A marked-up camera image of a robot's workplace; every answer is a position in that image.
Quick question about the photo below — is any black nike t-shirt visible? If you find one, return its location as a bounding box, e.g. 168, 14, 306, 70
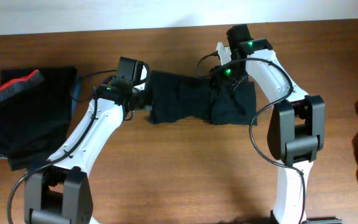
148, 71, 256, 125

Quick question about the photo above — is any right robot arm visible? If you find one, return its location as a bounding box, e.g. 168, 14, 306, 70
211, 24, 325, 223

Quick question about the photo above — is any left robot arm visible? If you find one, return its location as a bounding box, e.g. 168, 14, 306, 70
24, 57, 150, 224

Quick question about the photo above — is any black shorts red waistband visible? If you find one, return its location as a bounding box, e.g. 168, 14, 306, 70
0, 67, 77, 170

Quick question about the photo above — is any right black camera cable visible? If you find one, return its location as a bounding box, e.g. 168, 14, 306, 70
196, 51, 307, 224

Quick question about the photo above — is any black camera cable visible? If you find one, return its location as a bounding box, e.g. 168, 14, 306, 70
6, 60, 150, 224
196, 51, 307, 224

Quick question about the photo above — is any left black camera cable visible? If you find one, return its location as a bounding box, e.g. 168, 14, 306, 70
6, 60, 150, 224

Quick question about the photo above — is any aluminium frame rail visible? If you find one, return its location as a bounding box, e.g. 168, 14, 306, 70
303, 218, 343, 224

